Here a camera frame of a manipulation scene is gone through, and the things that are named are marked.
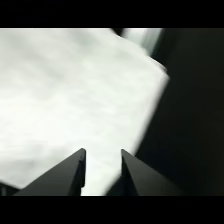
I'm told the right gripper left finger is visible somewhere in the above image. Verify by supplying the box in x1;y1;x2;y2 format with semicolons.
14;148;87;197

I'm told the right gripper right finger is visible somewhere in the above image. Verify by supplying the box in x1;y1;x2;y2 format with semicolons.
106;148;183;197

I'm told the white garment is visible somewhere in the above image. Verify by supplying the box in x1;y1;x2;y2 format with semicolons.
0;28;171;197

